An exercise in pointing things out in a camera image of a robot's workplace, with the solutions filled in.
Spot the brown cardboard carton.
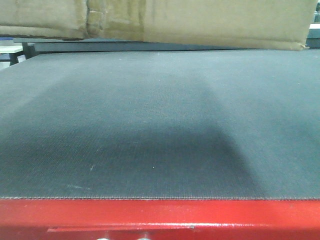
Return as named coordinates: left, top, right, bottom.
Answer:
left=0, top=0, right=317, bottom=51

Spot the dark grey conveyor belt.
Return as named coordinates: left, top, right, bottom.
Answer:
left=0, top=49, right=320, bottom=200

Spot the white background table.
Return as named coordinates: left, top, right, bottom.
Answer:
left=0, top=45, right=23, bottom=54

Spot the red conveyor frame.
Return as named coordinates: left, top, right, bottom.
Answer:
left=0, top=199, right=320, bottom=240

